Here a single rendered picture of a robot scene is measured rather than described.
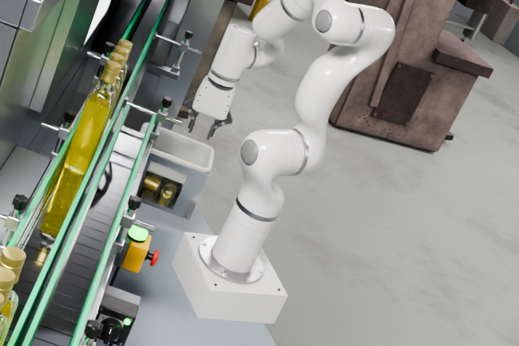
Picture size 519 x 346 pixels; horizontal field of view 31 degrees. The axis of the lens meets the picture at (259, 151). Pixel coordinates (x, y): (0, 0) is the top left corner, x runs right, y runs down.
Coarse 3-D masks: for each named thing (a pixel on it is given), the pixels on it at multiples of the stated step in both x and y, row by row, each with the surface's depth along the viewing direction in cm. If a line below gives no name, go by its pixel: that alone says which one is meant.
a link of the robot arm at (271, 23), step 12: (276, 0) 233; (264, 12) 236; (276, 12) 232; (288, 12) 230; (264, 24) 236; (276, 24) 234; (288, 24) 233; (264, 36) 238; (276, 36) 238; (264, 48) 253; (276, 48) 245; (264, 60) 253
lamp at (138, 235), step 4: (132, 228) 214; (136, 228) 214; (140, 228) 214; (128, 232) 215; (132, 232) 213; (136, 232) 213; (140, 232) 213; (144, 232) 214; (128, 236) 214; (132, 236) 214; (136, 236) 213; (140, 236) 213; (144, 236) 214; (132, 240) 214; (136, 240) 214; (140, 240) 214; (144, 240) 215
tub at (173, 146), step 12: (144, 132) 271; (168, 132) 272; (156, 144) 273; (168, 144) 273; (180, 144) 274; (192, 144) 274; (204, 144) 274; (168, 156) 258; (180, 156) 275; (192, 156) 275; (204, 156) 274; (204, 168) 259
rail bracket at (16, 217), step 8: (16, 200) 174; (24, 200) 175; (16, 208) 175; (24, 208) 175; (0, 216) 176; (8, 216) 176; (16, 216) 176; (8, 224) 176; (16, 224) 176; (8, 232) 178; (8, 240) 178; (0, 248) 178
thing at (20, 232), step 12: (144, 0) 333; (132, 24) 304; (72, 132) 218; (60, 156) 205; (48, 180) 194; (36, 192) 188; (36, 204) 186; (24, 216) 178; (24, 228) 178; (12, 240) 170
